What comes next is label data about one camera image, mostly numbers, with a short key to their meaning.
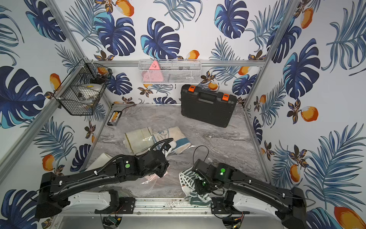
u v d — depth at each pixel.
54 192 0.40
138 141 0.98
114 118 1.12
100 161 0.88
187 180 0.72
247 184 0.47
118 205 0.66
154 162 0.51
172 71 1.01
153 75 0.90
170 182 0.83
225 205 0.66
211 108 0.91
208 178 0.54
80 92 0.83
